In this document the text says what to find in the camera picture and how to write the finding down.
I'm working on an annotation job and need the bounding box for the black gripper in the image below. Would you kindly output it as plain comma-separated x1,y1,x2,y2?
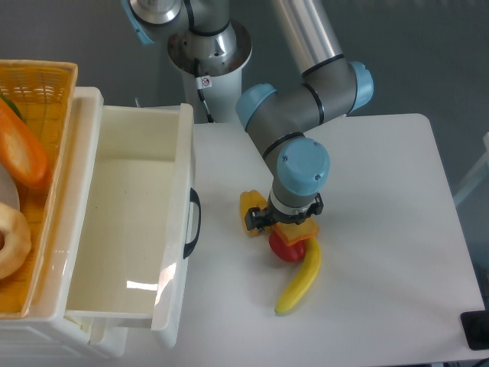
244,192,324,233

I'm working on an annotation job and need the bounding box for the toy bread slice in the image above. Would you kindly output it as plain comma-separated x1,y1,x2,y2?
272,218,319,246

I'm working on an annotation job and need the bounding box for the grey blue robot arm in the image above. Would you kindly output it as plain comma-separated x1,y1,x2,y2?
121,1,374,231

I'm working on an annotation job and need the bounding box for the yellow toy bell pepper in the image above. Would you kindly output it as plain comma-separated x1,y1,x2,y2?
239,190,272,237

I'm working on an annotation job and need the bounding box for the red toy bell pepper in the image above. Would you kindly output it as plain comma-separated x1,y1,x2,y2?
268,232,306,262

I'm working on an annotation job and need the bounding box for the yellow toy banana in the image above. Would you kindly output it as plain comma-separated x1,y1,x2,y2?
274,237,322,315

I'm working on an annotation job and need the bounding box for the white open drawer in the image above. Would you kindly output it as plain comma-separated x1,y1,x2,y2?
65,102,195,349

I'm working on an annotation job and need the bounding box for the black device at edge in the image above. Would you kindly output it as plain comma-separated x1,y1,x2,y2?
460,310,488,350

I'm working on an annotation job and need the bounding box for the white drawer cabinet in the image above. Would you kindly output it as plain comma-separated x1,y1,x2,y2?
1,87,128,358

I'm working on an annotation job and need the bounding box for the yellow woven basket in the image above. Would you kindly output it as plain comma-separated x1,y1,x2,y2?
1,60,78,320

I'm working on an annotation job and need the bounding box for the orange toy baguette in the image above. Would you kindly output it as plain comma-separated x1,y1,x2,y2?
1,99,52,190

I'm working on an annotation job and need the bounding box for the beige toy bagel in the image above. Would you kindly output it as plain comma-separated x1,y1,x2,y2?
1,202,31,279

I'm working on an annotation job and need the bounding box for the white plate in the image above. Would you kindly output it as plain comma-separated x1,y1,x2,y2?
0,166,20,210

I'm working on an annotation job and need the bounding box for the green toy vegetable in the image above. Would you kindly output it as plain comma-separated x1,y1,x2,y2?
0,94,24,121

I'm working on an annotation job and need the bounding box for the black drawer handle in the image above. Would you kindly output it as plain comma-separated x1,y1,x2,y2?
183,187,202,259

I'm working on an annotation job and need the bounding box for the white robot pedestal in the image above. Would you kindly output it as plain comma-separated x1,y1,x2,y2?
167,20,252,124

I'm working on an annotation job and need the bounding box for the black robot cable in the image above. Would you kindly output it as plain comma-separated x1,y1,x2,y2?
193,57,215,124

